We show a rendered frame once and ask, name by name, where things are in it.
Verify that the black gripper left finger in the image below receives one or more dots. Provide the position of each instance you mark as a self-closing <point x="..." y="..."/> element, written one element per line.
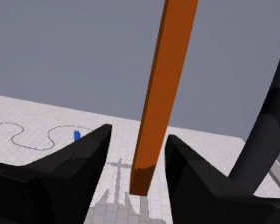
<point x="59" y="188"/>

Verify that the grey loop with blue handle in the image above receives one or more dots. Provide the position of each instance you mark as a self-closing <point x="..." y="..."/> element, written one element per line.
<point x="76" y="134"/>

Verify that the orange handle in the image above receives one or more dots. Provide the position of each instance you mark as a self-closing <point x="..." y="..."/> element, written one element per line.
<point x="171" y="45"/>

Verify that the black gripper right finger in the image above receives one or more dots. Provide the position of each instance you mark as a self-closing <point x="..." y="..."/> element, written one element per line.
<point x="199" y="194"/>

